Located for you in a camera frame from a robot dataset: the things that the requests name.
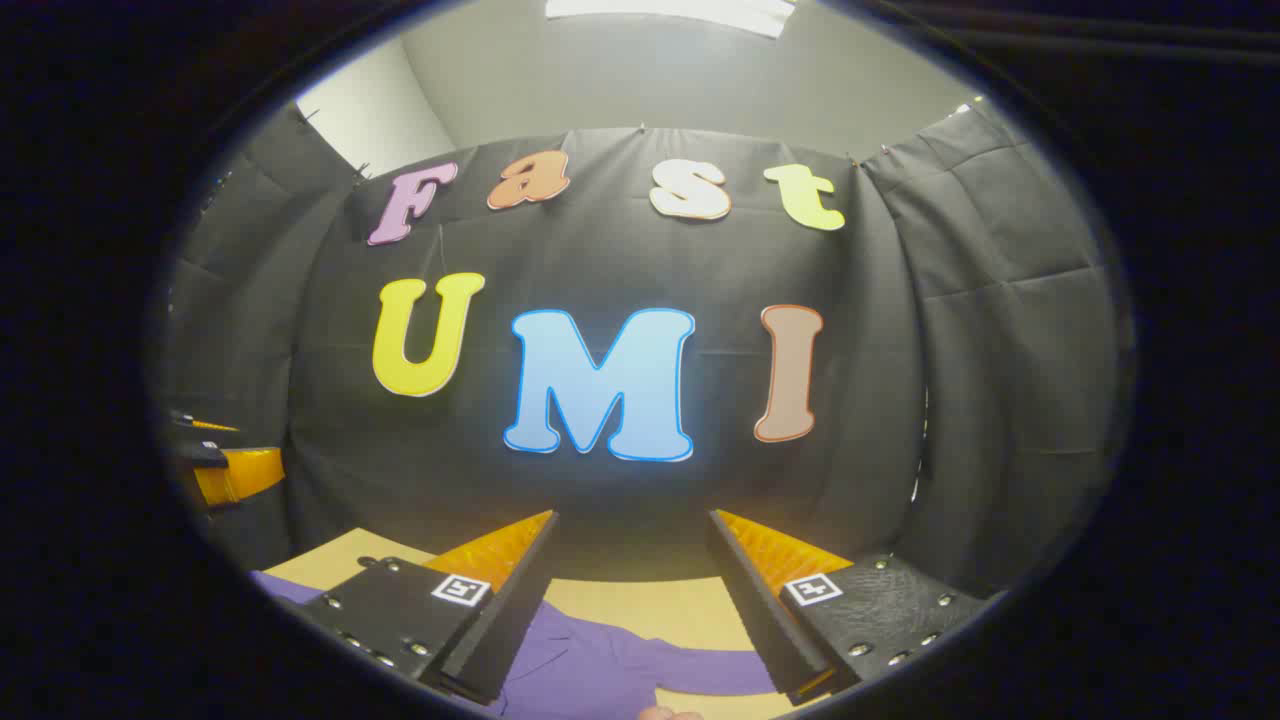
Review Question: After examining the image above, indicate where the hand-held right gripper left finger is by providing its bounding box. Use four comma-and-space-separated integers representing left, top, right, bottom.
290, 510, 561, 706

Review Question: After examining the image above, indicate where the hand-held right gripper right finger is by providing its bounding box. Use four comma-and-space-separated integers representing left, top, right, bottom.
706, 508, 991, 706

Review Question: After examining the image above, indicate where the purple button cardigan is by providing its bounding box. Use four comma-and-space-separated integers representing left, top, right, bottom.
250, 570, 781, 720

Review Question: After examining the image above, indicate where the black backdrop cloth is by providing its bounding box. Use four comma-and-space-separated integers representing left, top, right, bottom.
160, 100, 1131, 601

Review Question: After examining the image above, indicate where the white ceiling light panel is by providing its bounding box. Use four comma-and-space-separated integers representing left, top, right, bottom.
545, 0, 798, 39

